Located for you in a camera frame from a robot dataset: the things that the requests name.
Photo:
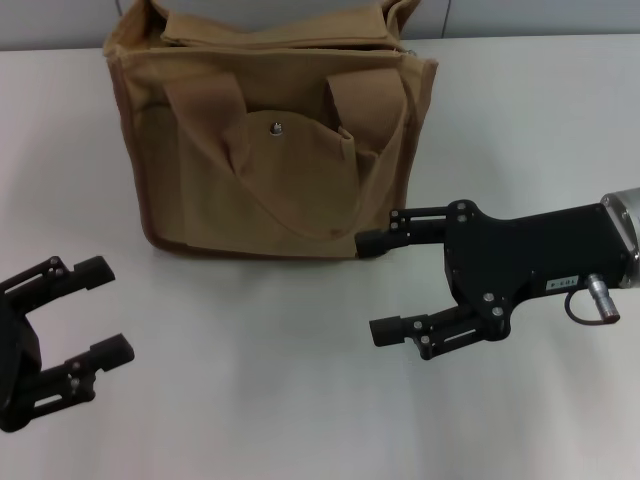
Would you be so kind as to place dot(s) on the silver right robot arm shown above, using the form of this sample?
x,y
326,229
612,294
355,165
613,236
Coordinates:
x,y
630,210

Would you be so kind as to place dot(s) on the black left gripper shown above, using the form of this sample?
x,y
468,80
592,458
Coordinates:
x,y
17,350

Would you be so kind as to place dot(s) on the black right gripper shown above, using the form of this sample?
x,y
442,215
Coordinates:
x,y
525,250

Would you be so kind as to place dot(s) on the khaki canvas food bag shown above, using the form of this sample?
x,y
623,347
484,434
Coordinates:
x,y
300,200

